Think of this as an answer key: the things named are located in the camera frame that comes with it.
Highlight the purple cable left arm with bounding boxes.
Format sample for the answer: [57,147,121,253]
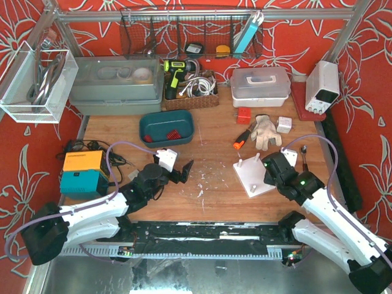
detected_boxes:
[4,140,160,265]

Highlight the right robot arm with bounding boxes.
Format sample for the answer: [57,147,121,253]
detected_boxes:
[262,152,391,293]

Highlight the wicker basket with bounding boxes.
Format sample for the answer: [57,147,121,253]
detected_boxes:
[163,85,219,110]

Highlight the grey plastic storage box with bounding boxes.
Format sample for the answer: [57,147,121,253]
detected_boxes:
[69,56,164,116]

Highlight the ratchet wrench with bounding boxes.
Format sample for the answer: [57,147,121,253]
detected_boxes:
[300,145,309,172]

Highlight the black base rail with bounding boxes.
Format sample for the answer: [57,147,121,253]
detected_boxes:
[96,220,307,255]

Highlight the green yellow cordless drill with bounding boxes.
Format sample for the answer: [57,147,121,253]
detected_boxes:
[163,59,197,100]

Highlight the orange black screwdriver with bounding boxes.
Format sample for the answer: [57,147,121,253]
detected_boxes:
[233,123,255,150]

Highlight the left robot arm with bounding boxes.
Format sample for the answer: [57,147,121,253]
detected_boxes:
[21,149,194,266]

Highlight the teal plastic tray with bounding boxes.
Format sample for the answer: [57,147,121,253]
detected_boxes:
[139,110,195,148]

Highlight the orange cube power socket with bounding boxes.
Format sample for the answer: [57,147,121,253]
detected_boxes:
[236,107,251,125]

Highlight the black tape measure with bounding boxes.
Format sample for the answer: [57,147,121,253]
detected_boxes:
[184,42,205,59]

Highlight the red tray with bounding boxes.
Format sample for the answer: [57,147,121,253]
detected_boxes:
[291,82,326,122]

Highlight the white box with warning label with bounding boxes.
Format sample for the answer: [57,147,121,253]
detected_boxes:
[128,170,139,181]

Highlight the clear acrylic box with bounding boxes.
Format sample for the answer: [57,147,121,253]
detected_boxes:
[1,42,78,124]

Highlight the white plastic storage box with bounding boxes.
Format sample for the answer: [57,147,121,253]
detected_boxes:
[230,67,291,108]

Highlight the white cotton work glove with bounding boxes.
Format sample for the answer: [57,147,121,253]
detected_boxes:
[251,115,282,151]

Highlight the white power supply unit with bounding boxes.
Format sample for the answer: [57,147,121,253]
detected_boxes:
[304,61,340,115]

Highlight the orange teal device box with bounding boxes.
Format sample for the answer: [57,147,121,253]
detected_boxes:
[60,150,110,200]

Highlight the grey cables in acrylic box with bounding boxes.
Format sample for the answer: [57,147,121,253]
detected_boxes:
[26,45,66,113]

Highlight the white cube power socket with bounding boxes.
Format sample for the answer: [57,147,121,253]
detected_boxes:
[276,116,292,134]

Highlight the white coiled cable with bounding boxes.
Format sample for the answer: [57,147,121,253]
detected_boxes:
[180,76,217,98]

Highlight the blue white book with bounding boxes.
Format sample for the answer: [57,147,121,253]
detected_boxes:
[233,10,265,58]

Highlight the yellow tape measure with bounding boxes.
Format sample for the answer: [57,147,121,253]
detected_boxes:
[216,45,231,59]

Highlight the black wire basket shelf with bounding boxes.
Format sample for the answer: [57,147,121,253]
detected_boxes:
[119,5,263,59]

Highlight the red spring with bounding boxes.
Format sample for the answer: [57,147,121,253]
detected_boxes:
[167,129,181,140]
[143,135,153,143]

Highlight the white peg base plate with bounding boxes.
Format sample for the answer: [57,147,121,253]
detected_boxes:
[233,153,276,198]

